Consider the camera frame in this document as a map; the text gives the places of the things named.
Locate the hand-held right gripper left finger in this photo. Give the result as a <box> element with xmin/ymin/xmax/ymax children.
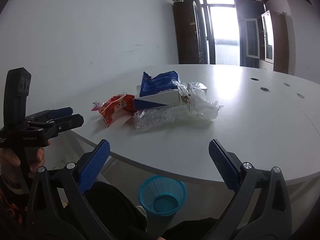
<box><xmin>26</xmin><ymin>139</ymin><xmax>118</xmax><ymax>240</ymax></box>

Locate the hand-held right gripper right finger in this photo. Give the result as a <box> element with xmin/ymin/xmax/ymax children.
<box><xmin>200</xmin><ymin>139</ymin><xmax>293</xmax><ymax>240</ymax></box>

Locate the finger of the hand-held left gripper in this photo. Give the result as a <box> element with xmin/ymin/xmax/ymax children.
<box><xmin>28</xmin><ymin>114</ymin><xmax>84</xmax><ymax>140</ymax></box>
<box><xmin>25</xmin><ymin>107</ymin><xmax>73</xmax><ymax>122</ymax></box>

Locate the red snack wrapper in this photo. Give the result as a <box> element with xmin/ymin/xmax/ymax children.
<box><xmin>99</xmin><ymin>94</ymin><xmax>136</xmax><ymax>128</ymax></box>

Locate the blue plastic wastebasket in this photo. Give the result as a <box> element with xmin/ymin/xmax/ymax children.
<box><xmin>138</xmin><ymin>175</ymin><xmax>187</xmax><ymax>217</ymax></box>

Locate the yellow print clear wrapper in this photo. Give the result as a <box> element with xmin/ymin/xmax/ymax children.
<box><xmin>177</xmin><ymin>85</ymin><xmax>192</xmax><ymax>105</ymax></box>

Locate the clear bubble plastic bag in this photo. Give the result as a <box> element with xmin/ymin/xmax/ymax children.
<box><xmin>132</xmin><ymin>104</ymin><xmax>195</xmax><ymax>132</ymax></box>

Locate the small white box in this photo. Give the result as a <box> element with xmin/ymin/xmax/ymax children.
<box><xmin>187</xmin><ymin>81</ymin><xmax>208</xmax><ymax>93</ymax></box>

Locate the blue tissue pack bag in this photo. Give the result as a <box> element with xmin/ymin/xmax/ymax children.
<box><xmin>139</xmin><ymin>71</ymin><xmax>181</xmax><ymax>97</ymax></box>

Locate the person's left forearm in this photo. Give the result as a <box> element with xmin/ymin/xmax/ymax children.
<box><xmin>0</xmin><ymin>177</ymin><xmax>27</xmax><ymax>196</ymax></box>

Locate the person's left hand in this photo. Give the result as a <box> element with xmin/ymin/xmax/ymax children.
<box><xmin>0</xmin><ymin>140</ymin><xmax>52</xmax><ymax>180</ymax></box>

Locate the person's left white shoe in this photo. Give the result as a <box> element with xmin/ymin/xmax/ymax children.
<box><xmin>136</xmin><ymin>205</ymin><xmax>148</xmax><ymax>219</ymax></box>

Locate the person's right leg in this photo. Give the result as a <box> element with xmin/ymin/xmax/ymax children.
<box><xmin>160</xmin><ymin>217</ymin><xmax>218</xmax><ymax>240</ymax></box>

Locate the black orange printed shirt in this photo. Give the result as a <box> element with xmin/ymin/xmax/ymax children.
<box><xmin>0</xmin><ymin>187</ymin><xmax>29</xmax><ymax>233</ymax></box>

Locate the glass balcony door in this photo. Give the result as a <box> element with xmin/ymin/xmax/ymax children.
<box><xmin>200</xmin><ymin>0</ymin><xmax>241</xmax><ymax>66</ymax></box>

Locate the wooden cabinet with glass doors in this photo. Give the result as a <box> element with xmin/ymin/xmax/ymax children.
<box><xmin>244</xmin><ymin>10</ymin><xmax>291</xmax><ymax>74</ymax></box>

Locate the dark wooden wardrobe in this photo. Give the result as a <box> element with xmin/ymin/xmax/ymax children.
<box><xmin>173</xmin><ymin>0</ymin><xmax>209</xmax><ymax>65</ymax></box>

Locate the dark beaded bracelet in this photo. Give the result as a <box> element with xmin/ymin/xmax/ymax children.
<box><xmin>0</xmin><ymin>170</ymin><xmax>22</xmax><ymax>190</ymax></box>

